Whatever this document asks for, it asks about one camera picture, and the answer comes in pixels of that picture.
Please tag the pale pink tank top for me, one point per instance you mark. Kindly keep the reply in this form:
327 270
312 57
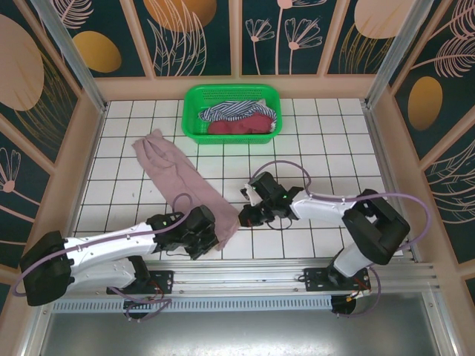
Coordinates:
174 174

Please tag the dark red tank top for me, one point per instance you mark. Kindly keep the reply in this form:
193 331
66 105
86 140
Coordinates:
237 127

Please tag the blue white striped tank top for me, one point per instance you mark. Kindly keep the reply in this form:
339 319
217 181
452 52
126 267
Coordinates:
234 109

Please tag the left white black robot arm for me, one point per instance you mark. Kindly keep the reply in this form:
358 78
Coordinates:
111 241

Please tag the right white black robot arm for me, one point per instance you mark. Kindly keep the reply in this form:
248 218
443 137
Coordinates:
323 207

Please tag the shiny metal sheet panel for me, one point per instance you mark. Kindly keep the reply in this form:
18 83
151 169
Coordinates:
237 333

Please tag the green plastic basket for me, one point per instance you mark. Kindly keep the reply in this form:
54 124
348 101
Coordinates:
191 126

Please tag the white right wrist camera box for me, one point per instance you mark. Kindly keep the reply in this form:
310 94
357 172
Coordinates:
250 194

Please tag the aluminium mounting rail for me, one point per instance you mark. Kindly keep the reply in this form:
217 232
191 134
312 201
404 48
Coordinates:
241 276

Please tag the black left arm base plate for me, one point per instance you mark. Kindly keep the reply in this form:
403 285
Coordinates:
163 278

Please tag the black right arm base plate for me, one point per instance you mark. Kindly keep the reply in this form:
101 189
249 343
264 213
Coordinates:
315 278

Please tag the aluminium side rail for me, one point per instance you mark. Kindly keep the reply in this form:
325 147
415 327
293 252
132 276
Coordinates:
378 148

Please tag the aluminium frame post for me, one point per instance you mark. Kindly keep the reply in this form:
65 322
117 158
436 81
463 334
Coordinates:
72 59
399 55

